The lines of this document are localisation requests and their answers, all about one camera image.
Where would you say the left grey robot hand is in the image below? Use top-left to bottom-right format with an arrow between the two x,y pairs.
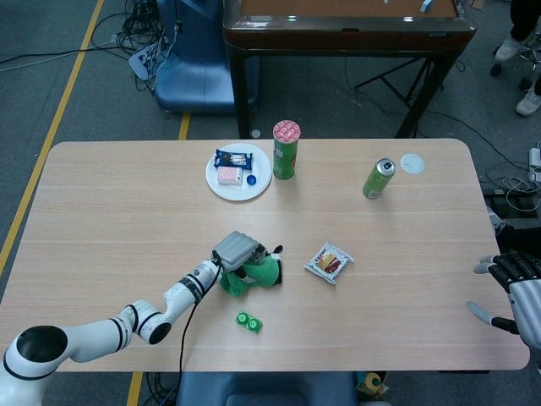
210,230 -> 267,280

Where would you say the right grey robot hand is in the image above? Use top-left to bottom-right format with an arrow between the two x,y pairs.
467,250 -> 541,346

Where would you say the green microfibre cloth black trim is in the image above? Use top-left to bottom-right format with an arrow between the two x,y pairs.
218,244 -> 285,297

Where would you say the white round plate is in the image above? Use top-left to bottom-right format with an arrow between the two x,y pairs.
205,142 -> 273,201

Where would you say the black fabric bag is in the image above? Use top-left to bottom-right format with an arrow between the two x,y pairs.
485,206 -> 541,257

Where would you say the green toy brick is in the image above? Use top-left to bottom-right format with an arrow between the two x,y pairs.
234,310 -> 265,335

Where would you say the pink white small box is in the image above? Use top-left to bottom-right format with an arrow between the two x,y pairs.
216,166 -> 246,187

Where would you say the white snack packet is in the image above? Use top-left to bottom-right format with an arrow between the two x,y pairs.
303,241 -> 355,286

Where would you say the blue cookie packet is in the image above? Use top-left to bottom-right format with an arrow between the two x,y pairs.
214,149 -> 254,168

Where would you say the green chips tube pink lid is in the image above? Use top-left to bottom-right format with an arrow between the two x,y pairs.
271,119 -> 303,180

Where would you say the white power strip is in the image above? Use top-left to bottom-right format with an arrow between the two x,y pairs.
527,146 -> 541,184

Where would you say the green drink can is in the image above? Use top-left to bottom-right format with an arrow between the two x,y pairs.
362,157 -> 397,200

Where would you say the white round table grommet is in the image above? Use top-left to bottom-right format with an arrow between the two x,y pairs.
399,152 -> 426,174

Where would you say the white sneaker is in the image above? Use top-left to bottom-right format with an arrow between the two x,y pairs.
494,36 -> 526,63
515,90 -> 541,117

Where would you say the dark wooden mahjong table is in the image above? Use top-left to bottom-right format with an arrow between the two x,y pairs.
222,0 -> 478,140

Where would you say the office chair base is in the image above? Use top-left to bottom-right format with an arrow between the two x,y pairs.
489,41 -> 541,92

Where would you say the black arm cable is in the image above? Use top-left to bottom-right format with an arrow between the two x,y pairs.
178,251 -> 224,376

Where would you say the black floor cable tangle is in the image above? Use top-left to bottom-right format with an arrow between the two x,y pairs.
112,0 -> 181,94

